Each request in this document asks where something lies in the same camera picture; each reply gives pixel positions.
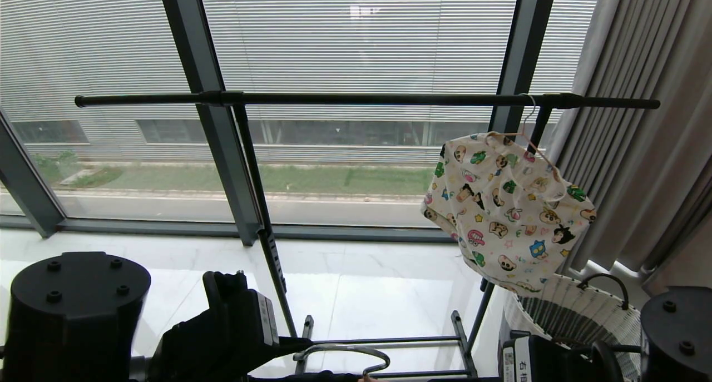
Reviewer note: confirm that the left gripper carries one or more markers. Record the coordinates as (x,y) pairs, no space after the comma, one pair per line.
(222,343)

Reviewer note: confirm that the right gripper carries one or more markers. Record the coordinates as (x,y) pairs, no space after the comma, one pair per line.
(550,362)

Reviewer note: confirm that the pink clothes hanger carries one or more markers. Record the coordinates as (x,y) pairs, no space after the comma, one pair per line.
(529,140)
(345,347)

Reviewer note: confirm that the cream printed garment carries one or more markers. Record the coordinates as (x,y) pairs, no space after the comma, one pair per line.
(512,221)

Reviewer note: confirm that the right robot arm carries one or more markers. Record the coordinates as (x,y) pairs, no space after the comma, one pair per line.
(678,337)

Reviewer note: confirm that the white laundry basket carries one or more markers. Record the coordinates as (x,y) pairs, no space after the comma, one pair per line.
(567,309)

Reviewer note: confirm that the black clothes rack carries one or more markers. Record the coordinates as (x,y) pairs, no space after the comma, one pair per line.
(361,99)

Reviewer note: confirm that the beige curtain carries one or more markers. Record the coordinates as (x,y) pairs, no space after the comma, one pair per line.
(639,93)

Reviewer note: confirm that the window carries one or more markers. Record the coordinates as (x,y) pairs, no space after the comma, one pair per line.
(356,37)

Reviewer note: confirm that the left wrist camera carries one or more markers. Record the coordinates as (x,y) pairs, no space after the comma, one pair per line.
(225,290)

